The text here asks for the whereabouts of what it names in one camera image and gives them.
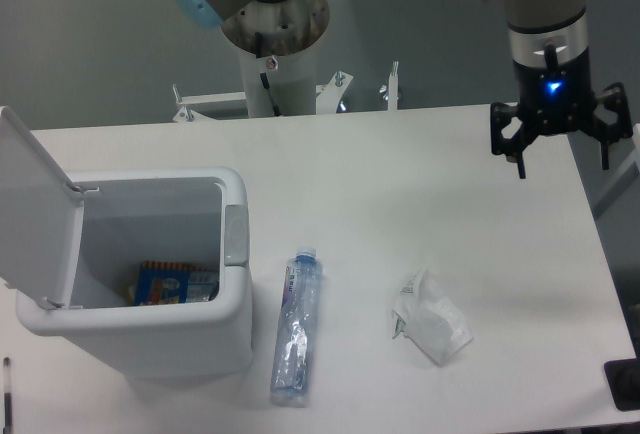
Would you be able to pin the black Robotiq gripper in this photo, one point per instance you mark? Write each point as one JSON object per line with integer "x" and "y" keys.
{"x": 551, "y": 93}

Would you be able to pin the white plastic wrapper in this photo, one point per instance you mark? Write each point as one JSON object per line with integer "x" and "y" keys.
{"x": 424, "y": 314}

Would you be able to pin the clear crushed plastic water bottle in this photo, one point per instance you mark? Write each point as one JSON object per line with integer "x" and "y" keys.
{"x": 297, "y": 329}

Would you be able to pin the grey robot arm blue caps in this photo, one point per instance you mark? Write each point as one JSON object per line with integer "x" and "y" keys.
{"x": 549, "y": 48}

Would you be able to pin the white trash can open lid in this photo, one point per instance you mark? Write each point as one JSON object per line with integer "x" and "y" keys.
{"x": 71, "y": 246}

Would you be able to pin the black device at table corner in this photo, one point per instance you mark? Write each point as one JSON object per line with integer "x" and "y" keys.
{"x": 623, "y": 380}

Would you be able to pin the blue orange snack packet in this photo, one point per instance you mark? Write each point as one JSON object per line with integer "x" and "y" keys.
{"x": 164, "y": 283}

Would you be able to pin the slotted strip at left edge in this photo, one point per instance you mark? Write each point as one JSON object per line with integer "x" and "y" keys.
{"x": 7, "y": 395}

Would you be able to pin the white right pedestal bracket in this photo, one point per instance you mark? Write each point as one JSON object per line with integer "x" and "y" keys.
{"x": 390, "y": 92}

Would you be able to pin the white pedestal bracket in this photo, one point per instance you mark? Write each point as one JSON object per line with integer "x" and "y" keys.
{"x": 224, "y": 106}
{"x": 330, "y": 97}
{"x": 390, "y": 92}

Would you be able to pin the white middle pedestal bracket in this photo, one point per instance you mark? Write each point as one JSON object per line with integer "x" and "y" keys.
{"x": 330, "y": 97}

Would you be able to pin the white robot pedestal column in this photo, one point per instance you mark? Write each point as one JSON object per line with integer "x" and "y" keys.
{"x": 276, "y": 45}

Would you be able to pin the white left pedestal bracket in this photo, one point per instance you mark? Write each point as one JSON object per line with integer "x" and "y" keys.
{"x": 224, "y": 106}

